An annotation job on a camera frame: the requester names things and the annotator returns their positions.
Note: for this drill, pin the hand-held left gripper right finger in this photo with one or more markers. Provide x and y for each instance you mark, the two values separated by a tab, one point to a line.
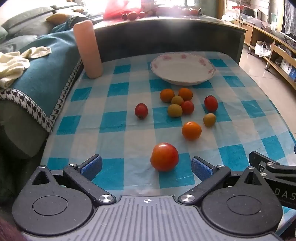
202	169

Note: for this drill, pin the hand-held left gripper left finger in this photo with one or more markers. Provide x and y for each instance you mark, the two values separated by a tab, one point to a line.
91	168

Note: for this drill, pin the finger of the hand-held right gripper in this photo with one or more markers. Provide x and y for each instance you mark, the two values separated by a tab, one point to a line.
261	162

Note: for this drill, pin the large red-orange tomato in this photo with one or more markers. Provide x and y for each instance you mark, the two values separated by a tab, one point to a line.
164	157

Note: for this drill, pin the small orange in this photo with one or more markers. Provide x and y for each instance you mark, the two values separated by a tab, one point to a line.
166	95
191	131
185	93

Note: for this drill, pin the yellow-green jujube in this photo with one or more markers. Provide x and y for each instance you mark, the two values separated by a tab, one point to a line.
209	119
177	100
174	110

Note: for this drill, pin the small red tomato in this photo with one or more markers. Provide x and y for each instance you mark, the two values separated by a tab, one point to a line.
211	102
188	107
141	110

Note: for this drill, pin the white floral plate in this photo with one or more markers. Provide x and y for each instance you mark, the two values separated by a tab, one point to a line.
182	68

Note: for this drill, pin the blue white checkered tablecloth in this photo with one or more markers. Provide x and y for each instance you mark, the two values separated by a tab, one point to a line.
111	129

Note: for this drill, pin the grey-green sofa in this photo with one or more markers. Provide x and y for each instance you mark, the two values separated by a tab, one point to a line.
18	129

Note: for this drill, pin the blue white box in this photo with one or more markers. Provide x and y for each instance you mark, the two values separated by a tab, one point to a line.
289	68

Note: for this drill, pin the teal blanket houndstooth trim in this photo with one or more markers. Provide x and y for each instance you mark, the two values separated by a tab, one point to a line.
44	76

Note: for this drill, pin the dark red fleece clothing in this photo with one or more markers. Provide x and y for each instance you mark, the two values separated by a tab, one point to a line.
9	231

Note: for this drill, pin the white plastic bag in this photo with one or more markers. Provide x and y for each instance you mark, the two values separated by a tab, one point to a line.
262	48

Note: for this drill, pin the wooden shelf cabinet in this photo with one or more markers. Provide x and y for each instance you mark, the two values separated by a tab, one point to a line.
275	48

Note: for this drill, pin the pink ribbed cylinder vase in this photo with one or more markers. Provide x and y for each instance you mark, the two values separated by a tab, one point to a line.
89	48

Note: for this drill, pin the cream cloth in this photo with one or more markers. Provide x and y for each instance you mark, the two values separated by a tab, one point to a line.
11	67

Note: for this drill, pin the dark coffee table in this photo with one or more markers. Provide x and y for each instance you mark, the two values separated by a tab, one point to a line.
166	37

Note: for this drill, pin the white lace cloth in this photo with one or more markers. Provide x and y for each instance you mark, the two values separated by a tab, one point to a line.
290	16

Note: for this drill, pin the yellow cushion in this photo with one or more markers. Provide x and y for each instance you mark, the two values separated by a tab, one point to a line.
57	18

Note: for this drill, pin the heap of cherry tomatoes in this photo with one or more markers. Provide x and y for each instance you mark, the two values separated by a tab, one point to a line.
132	15

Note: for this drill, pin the grey pillow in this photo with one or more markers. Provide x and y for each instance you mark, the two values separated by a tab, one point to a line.
25	19

